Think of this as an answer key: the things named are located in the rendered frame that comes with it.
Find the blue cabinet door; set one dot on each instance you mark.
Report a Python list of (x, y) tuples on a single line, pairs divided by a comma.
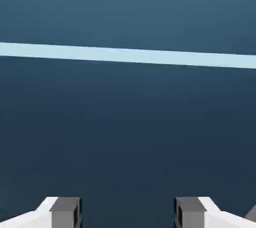
[(128, 7), (128, 127)]

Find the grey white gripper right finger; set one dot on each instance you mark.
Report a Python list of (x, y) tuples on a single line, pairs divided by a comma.
[(190, 216)]

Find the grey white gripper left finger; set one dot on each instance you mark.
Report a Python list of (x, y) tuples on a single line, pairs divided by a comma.
[(64, 216)]

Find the blue painted cabinet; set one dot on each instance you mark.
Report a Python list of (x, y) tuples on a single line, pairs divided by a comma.
[(128, 56)]

